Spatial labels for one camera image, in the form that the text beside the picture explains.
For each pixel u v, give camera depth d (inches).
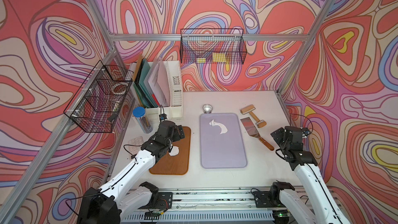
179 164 33.3
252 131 42.1
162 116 28.1
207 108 42.6
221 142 36.7
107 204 15.3
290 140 23.0
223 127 39.0
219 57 35.8
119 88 34.2
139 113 33.1
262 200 28.9
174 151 34.8
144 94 35.4
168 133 24.1
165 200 28.5
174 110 39.9
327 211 16.2
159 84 33.3
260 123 39.5
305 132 26.5
